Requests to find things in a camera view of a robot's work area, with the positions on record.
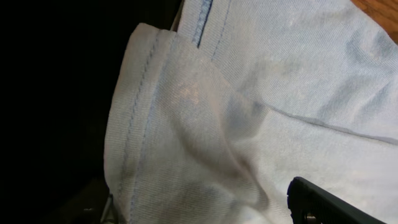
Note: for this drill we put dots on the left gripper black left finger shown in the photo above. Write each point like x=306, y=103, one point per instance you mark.
x=86, y=207

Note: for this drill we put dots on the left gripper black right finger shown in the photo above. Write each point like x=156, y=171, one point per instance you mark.
x=310, y=204

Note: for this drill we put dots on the black shirt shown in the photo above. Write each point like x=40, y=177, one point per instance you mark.
x=60, y=62

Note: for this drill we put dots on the light blue t-shirt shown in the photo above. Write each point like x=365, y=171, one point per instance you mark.
x=209, y=124

